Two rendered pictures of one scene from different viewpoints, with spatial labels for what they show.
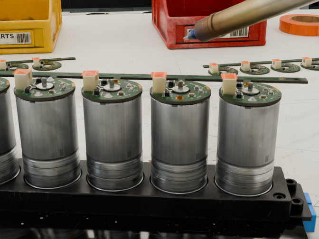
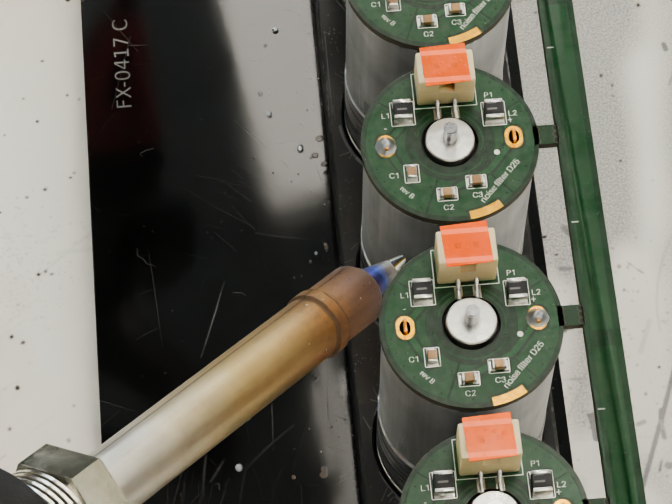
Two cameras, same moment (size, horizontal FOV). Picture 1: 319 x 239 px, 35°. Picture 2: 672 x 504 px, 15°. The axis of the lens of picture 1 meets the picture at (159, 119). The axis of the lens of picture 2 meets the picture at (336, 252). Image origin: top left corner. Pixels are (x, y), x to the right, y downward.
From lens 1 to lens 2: 0.32 m
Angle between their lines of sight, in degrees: 65
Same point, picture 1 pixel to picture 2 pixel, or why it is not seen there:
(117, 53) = not seen: outside the picture
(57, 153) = (359, 99)
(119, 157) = (368, 253)
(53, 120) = (359, 46)
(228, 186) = not seen: outside the picture
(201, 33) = (315, 291)
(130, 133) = (390, 249)
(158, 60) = not seen: outside the picture
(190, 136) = (389, 403)
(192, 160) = (393, 442)
